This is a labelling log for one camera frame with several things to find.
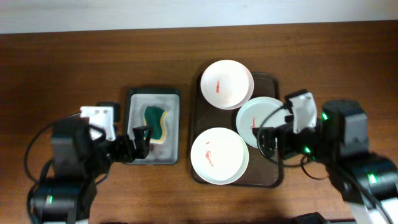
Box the pink rimmed white plate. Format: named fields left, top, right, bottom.
left=200, top=60, right=254, bottom=110

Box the green and yellow sponge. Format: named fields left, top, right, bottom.
left=144, top=106, right=167, bottom=144

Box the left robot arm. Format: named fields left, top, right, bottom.
left=26, top=102, right=153, bottom=223

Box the small black soapy tray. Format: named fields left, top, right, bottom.
left=123, top=88, right=181, bottom=165

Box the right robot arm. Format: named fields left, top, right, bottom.
left=252, top=90, right=397, bottom=223

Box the large brown serving tray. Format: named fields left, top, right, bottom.
left=189, top=72, right=284, bottom=189

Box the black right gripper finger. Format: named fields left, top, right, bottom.
left=285, top=89, right=308, bottom=101
left=252, top=128, right=277, bottom=157

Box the white plate with sauce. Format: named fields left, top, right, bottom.
left=190, top=128, right=249, bottom=185

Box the black cable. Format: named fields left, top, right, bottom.
left=256, top=104, right=330, bottom=181
left=24, top=113, right=81, bottom=184

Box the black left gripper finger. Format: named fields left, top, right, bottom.
left=96, top=101, right=121, bottom=122
left=132, top=126, right=152, bottom=159

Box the right black cable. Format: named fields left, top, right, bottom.
left=256, top=104, right=330, bottom=181

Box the left black cable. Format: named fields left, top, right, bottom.
left=24, top=113, right=81, bottom=184

